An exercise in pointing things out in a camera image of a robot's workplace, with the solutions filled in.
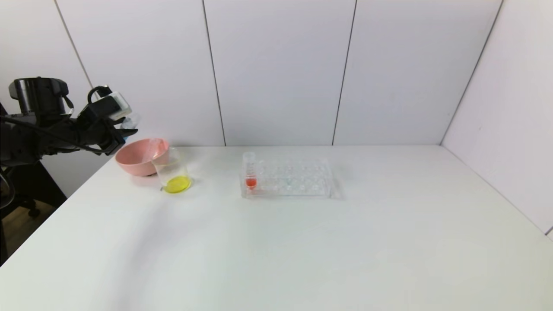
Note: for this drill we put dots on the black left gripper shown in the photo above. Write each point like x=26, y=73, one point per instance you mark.
x=113, y=139

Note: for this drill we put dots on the test tube with blue pigment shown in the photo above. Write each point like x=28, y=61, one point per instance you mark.
x=130, y=121

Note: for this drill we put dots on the test tube with yellow pigment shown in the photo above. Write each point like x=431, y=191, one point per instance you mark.
x=151, y=150

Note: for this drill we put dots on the orange and black left arm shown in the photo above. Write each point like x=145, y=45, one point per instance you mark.
x=30, y=129

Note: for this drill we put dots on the clear glass beaker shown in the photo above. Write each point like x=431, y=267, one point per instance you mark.
x=177, y=185

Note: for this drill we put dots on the test tube with red pigment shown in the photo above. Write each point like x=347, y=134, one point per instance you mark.
x=251, y=181

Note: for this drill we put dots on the clear plastic test tube rack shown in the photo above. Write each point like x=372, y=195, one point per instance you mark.
x=302, y=181

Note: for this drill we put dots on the pink bowl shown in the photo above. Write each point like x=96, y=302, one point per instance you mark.
x=134, y=162

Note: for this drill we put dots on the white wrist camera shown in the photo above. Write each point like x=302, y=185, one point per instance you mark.
x=114, y=103

